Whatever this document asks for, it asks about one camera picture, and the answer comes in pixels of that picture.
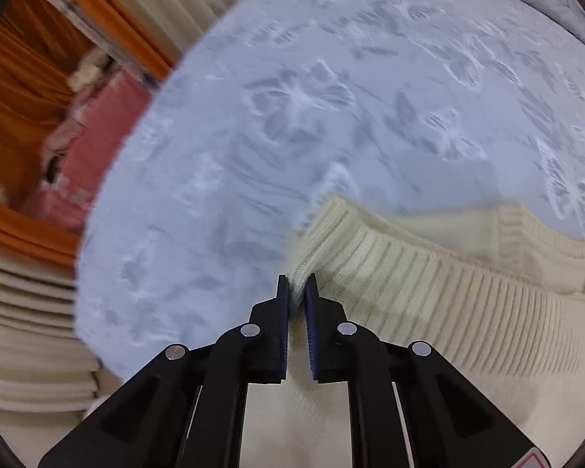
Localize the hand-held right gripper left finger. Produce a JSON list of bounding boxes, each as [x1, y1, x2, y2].
[[38, 274, 291, 468]]

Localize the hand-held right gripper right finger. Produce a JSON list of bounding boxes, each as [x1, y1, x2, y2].
[[304, 273, 551, 468]]

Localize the cream knit cardigan red buttons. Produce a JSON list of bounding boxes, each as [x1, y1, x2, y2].
[[239, 195, 585, 468]]

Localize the pile of pale clothes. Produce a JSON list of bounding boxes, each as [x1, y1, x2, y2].
[[68, 46, 115, 93]]

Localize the blue butterfly print bedsheet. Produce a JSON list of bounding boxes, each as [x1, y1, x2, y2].
[[75, 0, 585, 381]]

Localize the pink blanket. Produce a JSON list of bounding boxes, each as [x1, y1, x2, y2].
[[22, 71, 159, 235]]

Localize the cream curtain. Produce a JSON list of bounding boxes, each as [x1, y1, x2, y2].
[[0, 248, 101, 413], [73, 0, 247, 66]]

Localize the orange curtain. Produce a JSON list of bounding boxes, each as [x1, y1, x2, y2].
[[0, 0, 176, 264]]

